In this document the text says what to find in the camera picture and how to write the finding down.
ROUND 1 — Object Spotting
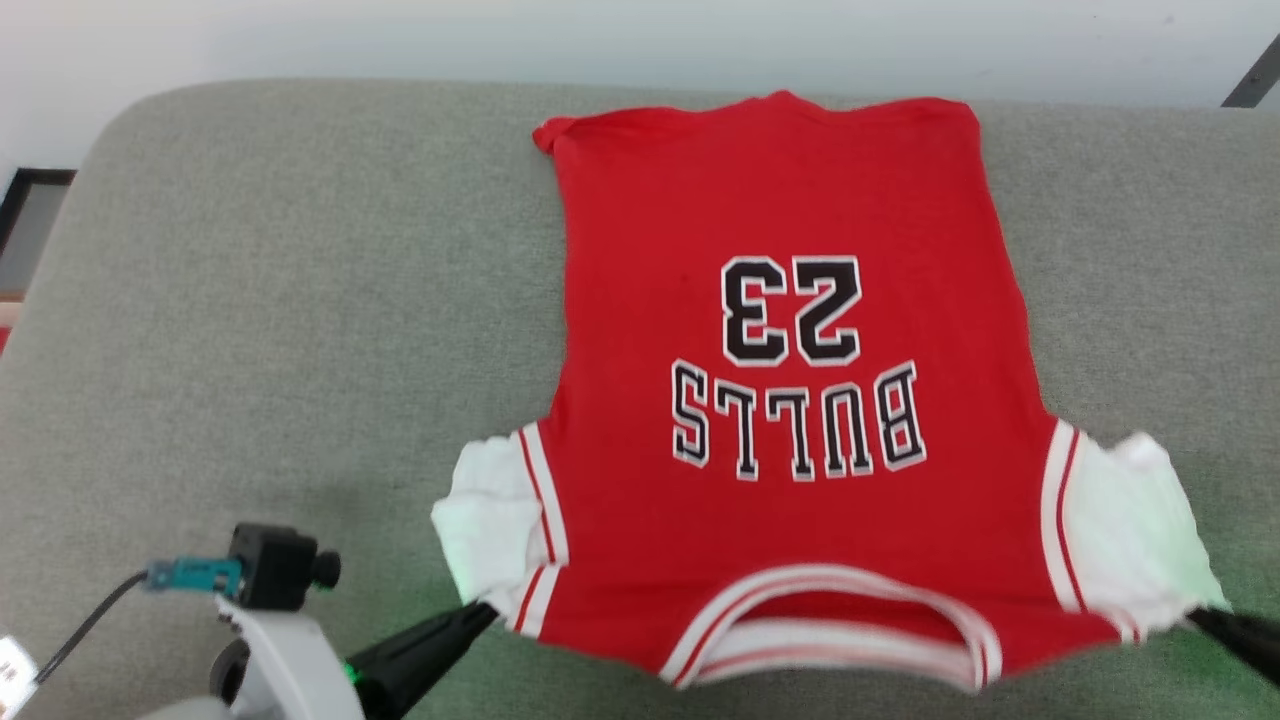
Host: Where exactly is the dark framed panel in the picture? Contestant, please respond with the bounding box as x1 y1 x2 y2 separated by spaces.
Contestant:
0 168 77 301

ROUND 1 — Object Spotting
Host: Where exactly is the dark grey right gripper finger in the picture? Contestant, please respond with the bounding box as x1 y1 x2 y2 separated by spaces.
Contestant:
1185 605 1280 691

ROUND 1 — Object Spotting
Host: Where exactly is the red Bulls 23 jersey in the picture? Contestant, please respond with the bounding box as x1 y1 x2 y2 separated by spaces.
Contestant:
430 90 1231 693

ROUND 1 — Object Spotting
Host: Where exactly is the thin black cable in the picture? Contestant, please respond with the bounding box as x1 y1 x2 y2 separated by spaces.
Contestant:
35 570 151 686

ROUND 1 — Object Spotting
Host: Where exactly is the grey fabric sofa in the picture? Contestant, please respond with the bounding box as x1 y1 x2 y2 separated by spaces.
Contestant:
0 78 1280 720

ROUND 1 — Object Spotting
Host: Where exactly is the grey metal pole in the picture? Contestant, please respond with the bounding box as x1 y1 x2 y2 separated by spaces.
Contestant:
1221 35 1280 109

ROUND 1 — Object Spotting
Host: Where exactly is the teal cable connector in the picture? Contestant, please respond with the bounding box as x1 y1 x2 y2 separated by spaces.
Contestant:
145 557 244 598

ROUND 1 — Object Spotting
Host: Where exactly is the white cable label tag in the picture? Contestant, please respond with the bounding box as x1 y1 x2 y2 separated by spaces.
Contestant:
0 635 41 693

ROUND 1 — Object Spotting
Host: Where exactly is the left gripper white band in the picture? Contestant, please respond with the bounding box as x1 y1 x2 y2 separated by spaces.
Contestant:
342 602 499 720

